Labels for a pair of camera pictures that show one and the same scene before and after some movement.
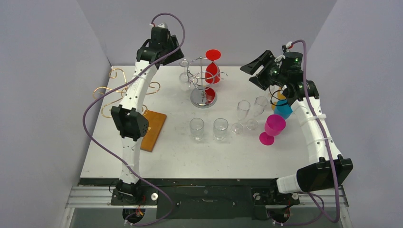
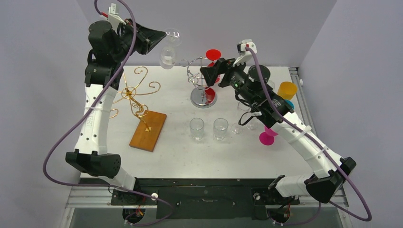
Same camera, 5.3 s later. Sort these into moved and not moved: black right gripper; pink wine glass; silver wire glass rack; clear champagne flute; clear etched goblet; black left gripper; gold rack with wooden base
Moved: black left gripper; black right gripper
Not moved: pink wine glass; gold rack with wooden base; clear champagne flute; clear etched goblet; silver wire glass rack
